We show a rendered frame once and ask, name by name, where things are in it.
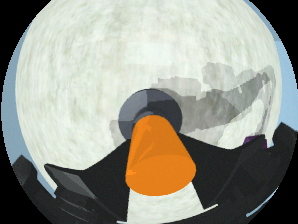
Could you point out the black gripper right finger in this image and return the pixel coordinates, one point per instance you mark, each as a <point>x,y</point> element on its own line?
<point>216,166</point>

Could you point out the orange knob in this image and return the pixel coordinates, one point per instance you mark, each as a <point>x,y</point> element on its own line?
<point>158,163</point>

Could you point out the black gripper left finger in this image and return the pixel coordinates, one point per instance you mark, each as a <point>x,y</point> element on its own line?
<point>104,182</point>

